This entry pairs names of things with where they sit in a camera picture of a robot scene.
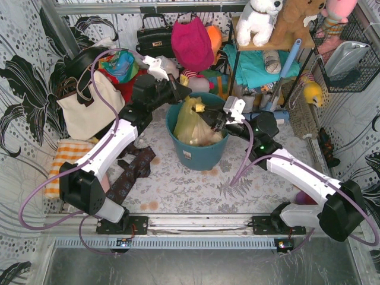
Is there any brown teddy bear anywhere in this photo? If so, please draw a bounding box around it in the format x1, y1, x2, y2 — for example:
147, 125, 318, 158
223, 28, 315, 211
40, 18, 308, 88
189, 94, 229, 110
270, 0, 326, 48

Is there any orange plush toy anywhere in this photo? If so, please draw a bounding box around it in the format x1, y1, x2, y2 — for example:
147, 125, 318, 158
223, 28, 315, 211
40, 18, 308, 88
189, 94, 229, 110
206, 26, 222, 64

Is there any pink plush toy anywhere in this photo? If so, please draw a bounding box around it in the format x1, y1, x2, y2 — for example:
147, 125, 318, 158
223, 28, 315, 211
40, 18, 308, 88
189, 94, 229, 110
321, 0, 357, 33

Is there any orange checkered cloth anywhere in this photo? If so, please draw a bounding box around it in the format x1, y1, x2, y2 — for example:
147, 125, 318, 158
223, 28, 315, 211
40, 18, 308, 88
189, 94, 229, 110
45, 141, 93, 198

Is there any teal trash bin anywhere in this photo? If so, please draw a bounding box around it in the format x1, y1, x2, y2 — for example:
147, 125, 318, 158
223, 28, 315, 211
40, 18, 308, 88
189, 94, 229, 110
166, 93, 228, 171

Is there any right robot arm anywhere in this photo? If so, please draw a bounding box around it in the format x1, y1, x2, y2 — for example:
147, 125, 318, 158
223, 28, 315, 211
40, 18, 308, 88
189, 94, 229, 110
198, 107, 367, 242

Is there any cream canvas tote bag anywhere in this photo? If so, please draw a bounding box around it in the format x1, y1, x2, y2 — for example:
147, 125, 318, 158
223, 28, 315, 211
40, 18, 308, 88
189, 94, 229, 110
58, 71, 125, 141

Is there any magenta fabric bag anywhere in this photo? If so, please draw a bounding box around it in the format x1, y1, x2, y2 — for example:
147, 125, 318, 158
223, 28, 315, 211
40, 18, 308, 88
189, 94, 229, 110
171, 16, 214, 72

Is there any pink fuzzy case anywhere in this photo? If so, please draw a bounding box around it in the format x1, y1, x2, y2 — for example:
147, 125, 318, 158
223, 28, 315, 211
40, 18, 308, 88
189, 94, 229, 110
100, 174, 110, 193

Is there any yellow plush duck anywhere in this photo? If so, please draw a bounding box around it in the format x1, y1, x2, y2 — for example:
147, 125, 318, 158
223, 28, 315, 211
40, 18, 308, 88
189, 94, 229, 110
300, 73, 322, 107

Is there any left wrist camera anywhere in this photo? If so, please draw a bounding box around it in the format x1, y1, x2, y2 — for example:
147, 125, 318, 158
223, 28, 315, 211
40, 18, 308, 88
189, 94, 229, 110
142, 56, 169, 81

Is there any teal folded towel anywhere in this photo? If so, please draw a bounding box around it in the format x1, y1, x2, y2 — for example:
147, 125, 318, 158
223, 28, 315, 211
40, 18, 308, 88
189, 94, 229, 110
223, 45, 300, 88

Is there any black wire basket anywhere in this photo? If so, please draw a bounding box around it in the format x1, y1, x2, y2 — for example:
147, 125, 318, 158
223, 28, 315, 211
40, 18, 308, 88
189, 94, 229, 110
310, 14, 379, 93

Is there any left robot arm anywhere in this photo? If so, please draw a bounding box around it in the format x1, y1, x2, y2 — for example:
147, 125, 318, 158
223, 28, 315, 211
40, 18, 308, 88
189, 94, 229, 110
59, 74, 192, 233

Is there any pink plush pig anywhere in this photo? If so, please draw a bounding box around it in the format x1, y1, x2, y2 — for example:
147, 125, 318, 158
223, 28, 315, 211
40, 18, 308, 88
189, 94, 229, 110
179, 69, 214, 93

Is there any red garment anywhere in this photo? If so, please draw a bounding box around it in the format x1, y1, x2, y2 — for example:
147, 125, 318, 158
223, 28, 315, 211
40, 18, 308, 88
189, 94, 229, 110
114, 69, 147, 103

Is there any brown floral necktie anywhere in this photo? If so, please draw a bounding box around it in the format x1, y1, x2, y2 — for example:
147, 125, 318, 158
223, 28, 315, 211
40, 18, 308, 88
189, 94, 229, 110
106, 142, 156, 205

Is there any white plush lamb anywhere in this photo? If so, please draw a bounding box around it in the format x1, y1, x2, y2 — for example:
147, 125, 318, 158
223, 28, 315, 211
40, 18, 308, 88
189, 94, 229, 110
161, 57, 179, 78

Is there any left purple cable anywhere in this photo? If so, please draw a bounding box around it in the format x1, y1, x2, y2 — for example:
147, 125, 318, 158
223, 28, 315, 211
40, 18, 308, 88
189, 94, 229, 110
18, 48, 146, 256

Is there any wooden metal shelf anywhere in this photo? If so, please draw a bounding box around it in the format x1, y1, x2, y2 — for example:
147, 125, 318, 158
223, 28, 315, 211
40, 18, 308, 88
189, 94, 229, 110
224, 15, 316, 110

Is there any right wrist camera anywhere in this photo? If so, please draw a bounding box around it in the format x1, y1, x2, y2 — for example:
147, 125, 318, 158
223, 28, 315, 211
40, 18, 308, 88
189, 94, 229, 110
223, 96, 245, 125

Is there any white plush dog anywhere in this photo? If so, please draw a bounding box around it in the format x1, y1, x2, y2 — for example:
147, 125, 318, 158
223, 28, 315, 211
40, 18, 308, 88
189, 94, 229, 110
236, 0, 283, 47

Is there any purple cable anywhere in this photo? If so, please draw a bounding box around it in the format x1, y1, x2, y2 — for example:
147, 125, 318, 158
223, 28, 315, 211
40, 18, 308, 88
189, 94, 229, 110
18, 48, 146, 256
230, 118, 380, 256

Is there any rainbow striped cloth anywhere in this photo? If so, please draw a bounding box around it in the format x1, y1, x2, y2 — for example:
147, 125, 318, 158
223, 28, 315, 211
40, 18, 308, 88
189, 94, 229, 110
201, 69, 229, 100

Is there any white sneaker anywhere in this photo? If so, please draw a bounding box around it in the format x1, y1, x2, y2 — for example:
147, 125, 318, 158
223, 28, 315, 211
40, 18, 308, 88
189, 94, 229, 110
241, 94, 256, 113

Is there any silver foil pouch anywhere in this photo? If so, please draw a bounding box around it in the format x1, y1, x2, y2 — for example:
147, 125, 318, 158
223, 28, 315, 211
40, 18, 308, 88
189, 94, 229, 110
325, 41, 371, 77

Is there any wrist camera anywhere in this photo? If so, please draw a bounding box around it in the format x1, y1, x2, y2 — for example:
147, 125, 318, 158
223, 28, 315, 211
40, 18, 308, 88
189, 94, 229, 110
223, 96, 245, 125
142, 56, 169, 81

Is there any yellow trash bag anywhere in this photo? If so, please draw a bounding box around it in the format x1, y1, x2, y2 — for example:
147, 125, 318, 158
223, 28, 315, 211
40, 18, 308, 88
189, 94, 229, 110
173, 92, 224, 147

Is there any black hat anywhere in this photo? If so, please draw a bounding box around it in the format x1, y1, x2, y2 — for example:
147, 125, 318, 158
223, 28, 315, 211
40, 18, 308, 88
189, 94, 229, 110
65, 46, 108, 79

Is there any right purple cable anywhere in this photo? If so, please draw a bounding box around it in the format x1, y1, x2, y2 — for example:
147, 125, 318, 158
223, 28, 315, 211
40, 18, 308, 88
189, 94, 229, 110
230, 118, 380, 256

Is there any black leather handbag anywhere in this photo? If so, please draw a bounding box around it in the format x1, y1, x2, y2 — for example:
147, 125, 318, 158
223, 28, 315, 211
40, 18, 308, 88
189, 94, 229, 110
135, 13, 175, 58

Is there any blue flat mop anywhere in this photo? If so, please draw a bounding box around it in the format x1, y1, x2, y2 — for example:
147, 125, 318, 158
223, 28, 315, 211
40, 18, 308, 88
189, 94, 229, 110
246, 39, 303, 125

